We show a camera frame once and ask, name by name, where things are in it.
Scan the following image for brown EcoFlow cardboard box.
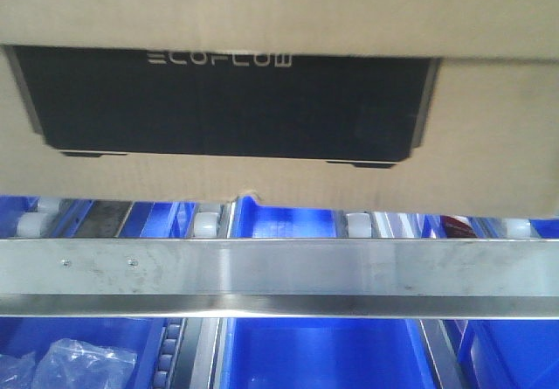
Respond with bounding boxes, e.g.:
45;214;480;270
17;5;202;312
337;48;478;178
1;0;558;218

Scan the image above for blue bin upper middle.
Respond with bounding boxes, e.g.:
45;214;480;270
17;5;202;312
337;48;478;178
231;196;338;239

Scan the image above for blue bin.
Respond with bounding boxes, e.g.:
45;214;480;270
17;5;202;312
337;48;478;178
452;320;558;388
231;196;338;239
219;318;435;388
1;316;168;388

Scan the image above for white roller middle left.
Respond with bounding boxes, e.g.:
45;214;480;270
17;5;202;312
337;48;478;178
192;212;219;239

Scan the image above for white roller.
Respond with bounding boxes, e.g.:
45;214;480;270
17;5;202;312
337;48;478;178
504;219;533;240
345;212;373;239
192;212;219;239
16;197;62;239

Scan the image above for white roller middle right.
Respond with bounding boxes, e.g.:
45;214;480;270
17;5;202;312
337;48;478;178
345;212;373;239

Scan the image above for blue bin lower middle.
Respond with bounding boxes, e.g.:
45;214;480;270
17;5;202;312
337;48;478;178
219;318;435;388

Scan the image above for red item in bin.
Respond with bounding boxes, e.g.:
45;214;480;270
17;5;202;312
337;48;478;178
440;215;477;239

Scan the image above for left roller track lower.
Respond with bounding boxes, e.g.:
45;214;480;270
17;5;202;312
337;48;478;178
151;318;224;389

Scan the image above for blue bin lower left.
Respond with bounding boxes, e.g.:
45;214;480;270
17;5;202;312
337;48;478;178
1;316;168;388

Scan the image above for right metal divider lower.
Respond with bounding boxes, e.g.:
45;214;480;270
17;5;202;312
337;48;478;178
417;319;469;389

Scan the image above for white roller far right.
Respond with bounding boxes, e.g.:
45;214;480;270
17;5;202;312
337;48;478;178
504;219;533;240

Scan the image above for white roller far left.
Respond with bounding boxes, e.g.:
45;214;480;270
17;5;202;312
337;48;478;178
16;197;62;239

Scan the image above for blue bin lower right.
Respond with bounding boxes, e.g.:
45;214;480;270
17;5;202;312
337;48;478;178
452;320;558;388

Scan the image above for clear plastic bag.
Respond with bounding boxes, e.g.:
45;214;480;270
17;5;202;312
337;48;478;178
1;338;138;388

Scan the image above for steel shelf front rail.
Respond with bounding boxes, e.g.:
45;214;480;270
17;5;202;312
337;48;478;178
1;238;558;319

